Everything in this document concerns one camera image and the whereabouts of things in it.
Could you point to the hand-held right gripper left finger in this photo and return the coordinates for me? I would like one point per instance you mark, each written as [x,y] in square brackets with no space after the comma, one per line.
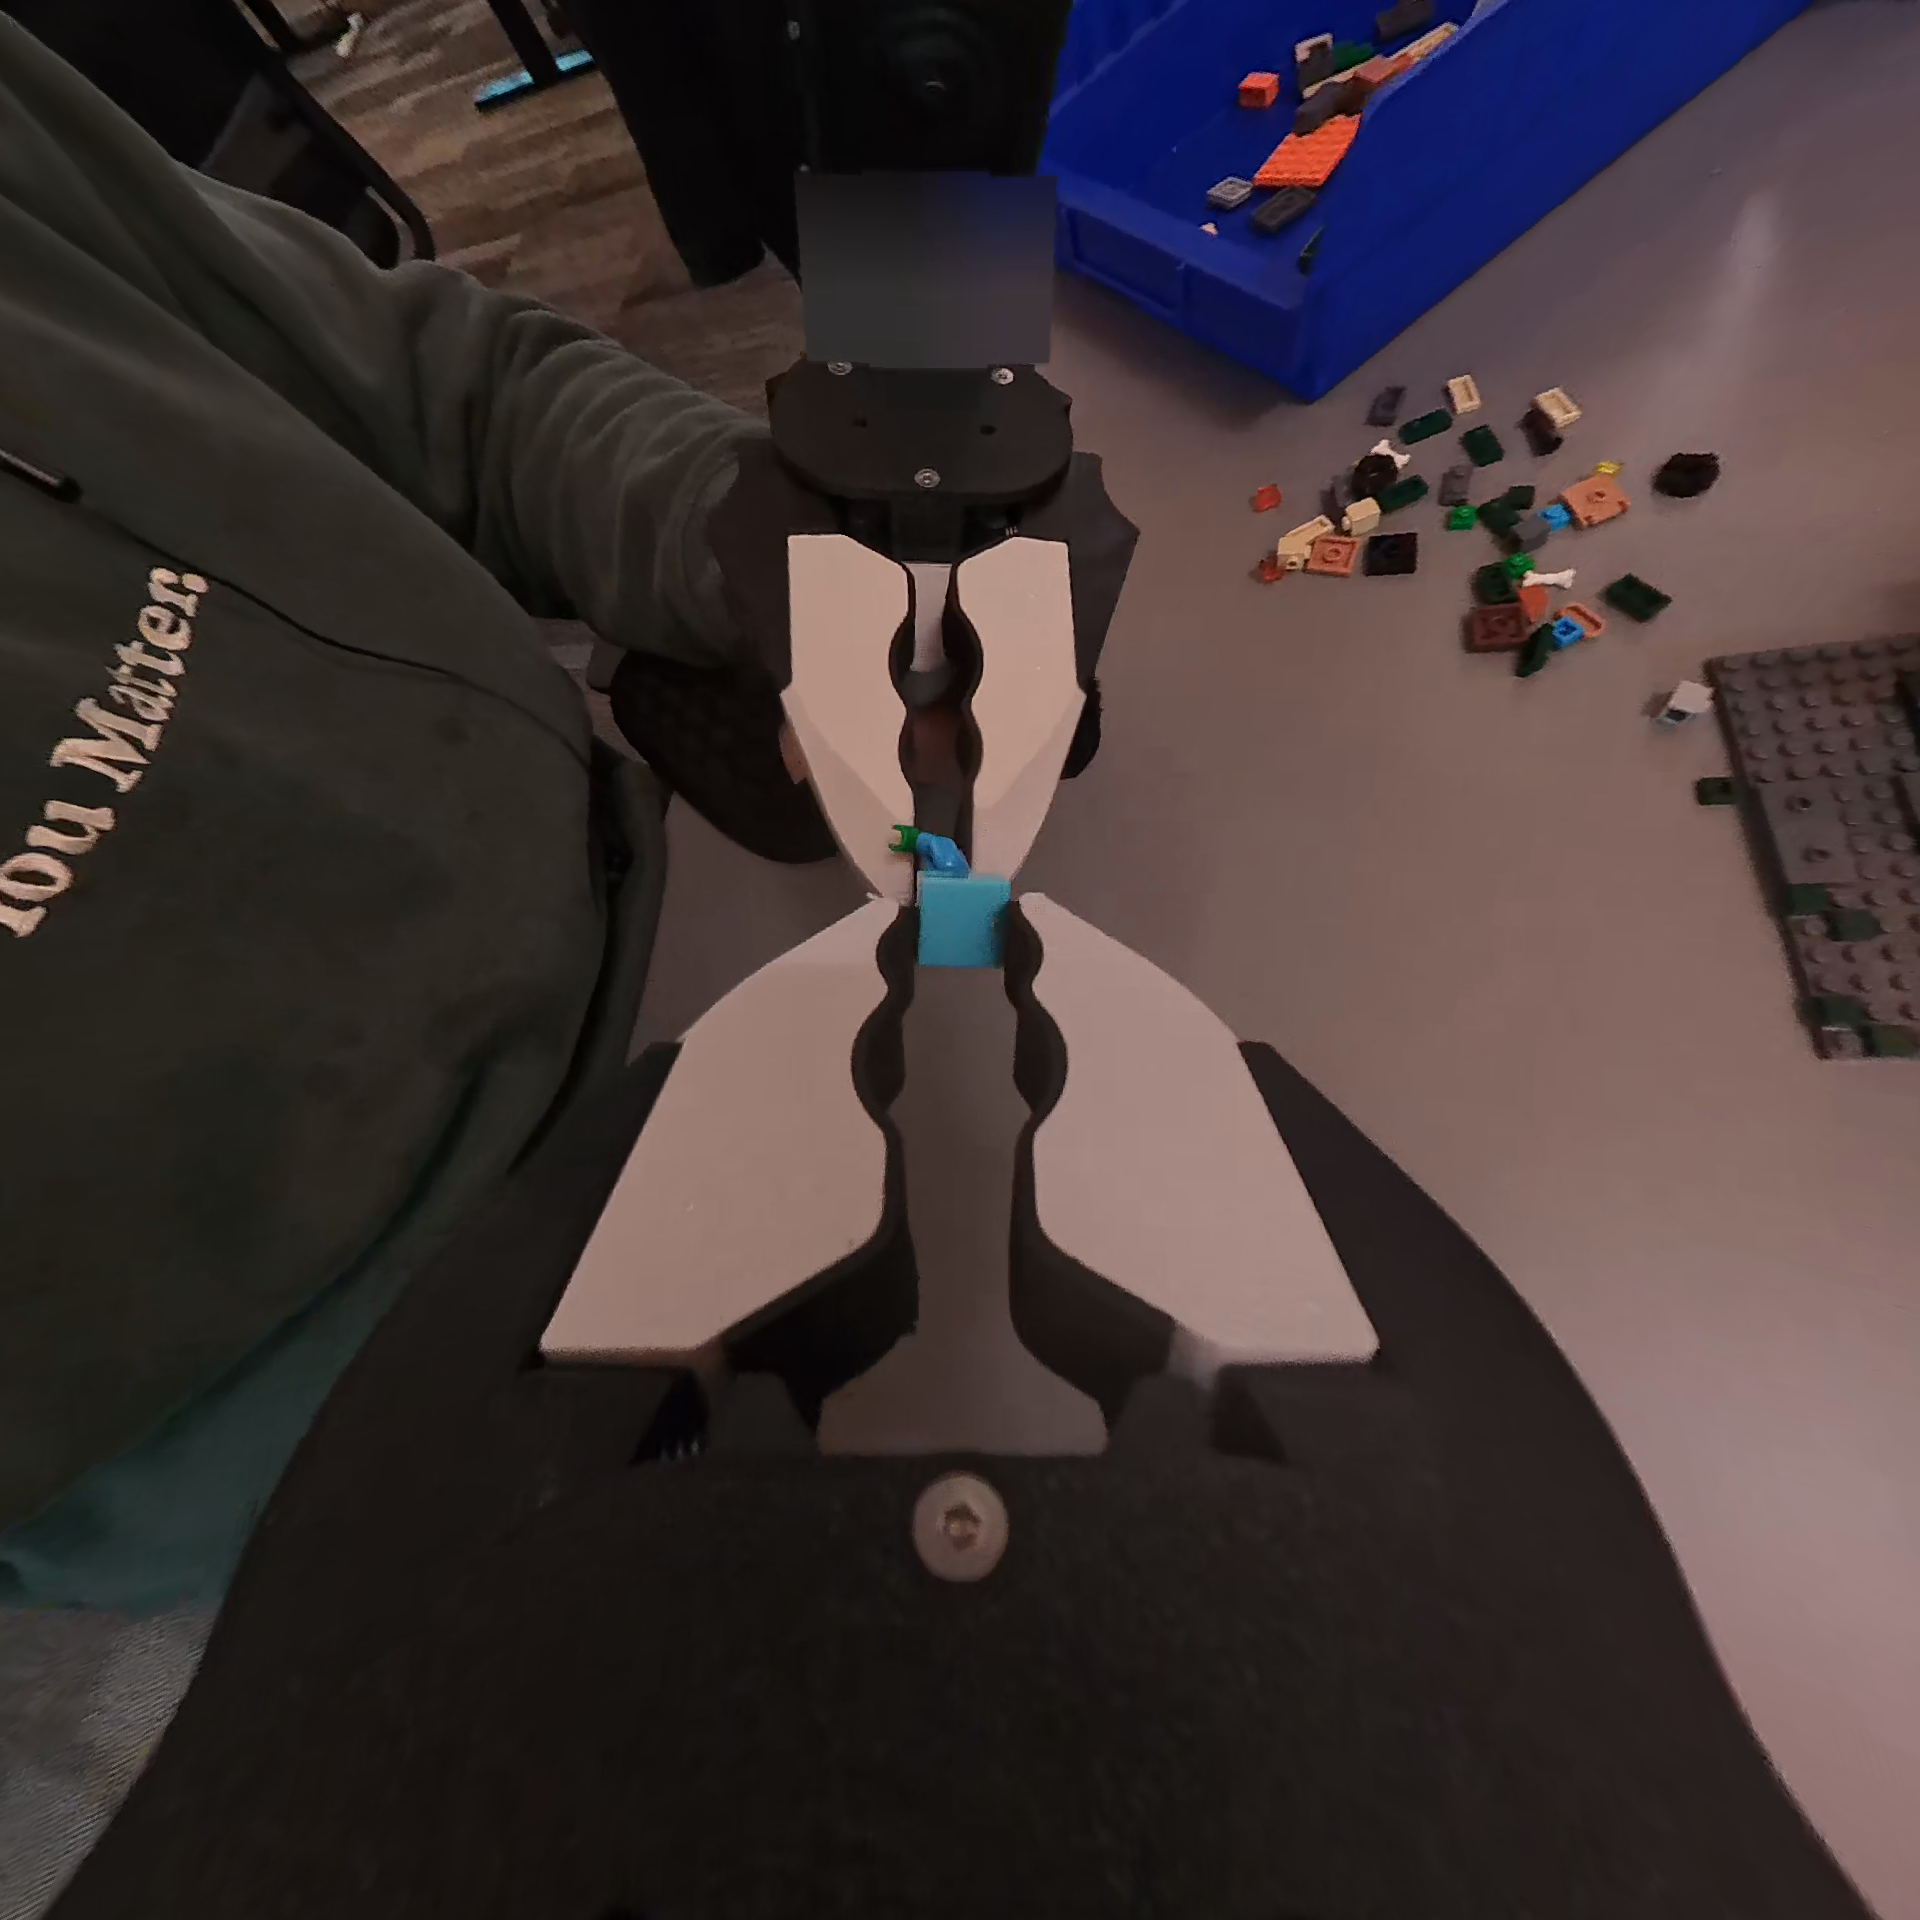
[723,1196]

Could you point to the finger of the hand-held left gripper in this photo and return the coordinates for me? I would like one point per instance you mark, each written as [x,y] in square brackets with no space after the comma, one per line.
[1032,660]
[847,660]

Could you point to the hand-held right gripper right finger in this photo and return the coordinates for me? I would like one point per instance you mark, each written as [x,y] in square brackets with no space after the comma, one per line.
[1197,1196]

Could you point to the cyan toy helmet brick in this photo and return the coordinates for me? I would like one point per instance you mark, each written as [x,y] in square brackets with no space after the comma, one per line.
[962,918]

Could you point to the grey desk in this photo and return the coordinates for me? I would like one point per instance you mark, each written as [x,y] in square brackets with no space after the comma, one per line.
[1425,973]

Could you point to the black mesh wrist rest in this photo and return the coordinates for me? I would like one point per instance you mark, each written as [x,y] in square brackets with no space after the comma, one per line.
[691,767]

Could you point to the blue plastic bin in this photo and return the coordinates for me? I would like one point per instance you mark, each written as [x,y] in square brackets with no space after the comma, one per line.
[1350,316]

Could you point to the heap of mixed toy plates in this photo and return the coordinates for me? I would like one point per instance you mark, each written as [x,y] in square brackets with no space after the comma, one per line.
[1304,152]

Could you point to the scattered small toy bricks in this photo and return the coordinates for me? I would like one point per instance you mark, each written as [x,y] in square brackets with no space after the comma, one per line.
[1497,538]

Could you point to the person's green hoodie torso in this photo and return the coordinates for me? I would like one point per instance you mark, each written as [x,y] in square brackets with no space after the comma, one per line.
[304,899]

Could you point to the small white grey toy brick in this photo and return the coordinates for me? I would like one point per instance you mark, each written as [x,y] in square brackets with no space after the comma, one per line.
[1687,701]

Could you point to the grey toy baseplate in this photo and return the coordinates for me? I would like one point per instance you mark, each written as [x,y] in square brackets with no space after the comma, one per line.
[1833,779]

